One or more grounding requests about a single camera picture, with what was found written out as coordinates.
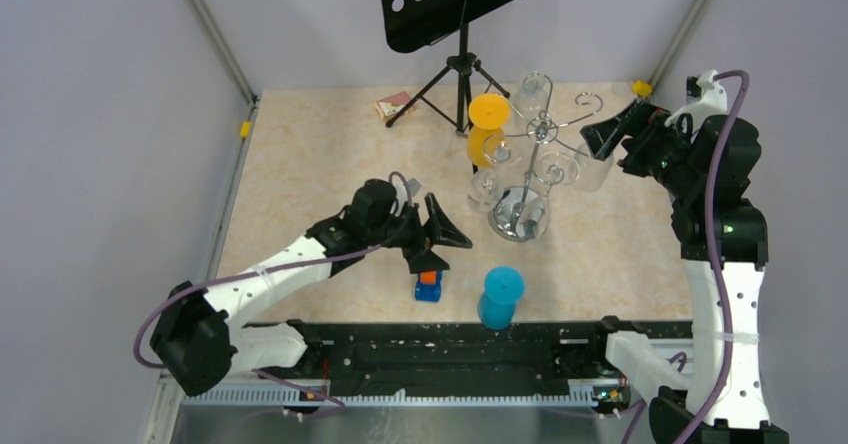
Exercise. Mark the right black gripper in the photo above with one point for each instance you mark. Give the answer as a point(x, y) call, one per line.
point(643, 121)

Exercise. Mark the orange plastic wine glass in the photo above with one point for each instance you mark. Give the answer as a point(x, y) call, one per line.
point(488, 114)

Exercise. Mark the blue plastic wine glass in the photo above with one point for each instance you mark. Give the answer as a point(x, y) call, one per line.
point(503, 287)

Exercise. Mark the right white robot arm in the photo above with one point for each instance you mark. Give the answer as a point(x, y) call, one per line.
point(704, 163)

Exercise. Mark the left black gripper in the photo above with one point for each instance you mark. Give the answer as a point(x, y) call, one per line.
point(441, 232)

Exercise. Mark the clear wine glass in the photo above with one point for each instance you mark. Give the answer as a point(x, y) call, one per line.
point(495, 160)

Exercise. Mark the silver wire glass rack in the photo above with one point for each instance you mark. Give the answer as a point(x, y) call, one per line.
point(537, 137)

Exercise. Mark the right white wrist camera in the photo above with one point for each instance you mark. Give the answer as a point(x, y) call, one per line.
point(705, 97)

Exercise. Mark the yellow clamp left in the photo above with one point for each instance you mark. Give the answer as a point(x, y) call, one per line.
point(245, 130)

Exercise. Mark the small cardboard box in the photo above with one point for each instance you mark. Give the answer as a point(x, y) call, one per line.
point(390, 106)

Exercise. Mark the black music stand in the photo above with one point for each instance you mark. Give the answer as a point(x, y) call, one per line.
point(410, 25)

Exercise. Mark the yellow corner clamp right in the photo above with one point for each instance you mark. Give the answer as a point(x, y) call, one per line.
point(641, 89)

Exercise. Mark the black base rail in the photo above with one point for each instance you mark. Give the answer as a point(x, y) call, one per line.
point(462, 359)

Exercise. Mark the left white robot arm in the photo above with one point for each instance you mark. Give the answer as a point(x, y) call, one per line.
point(200, 334)

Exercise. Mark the clear glass with clips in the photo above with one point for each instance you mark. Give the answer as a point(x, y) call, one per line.
point(592, 172)

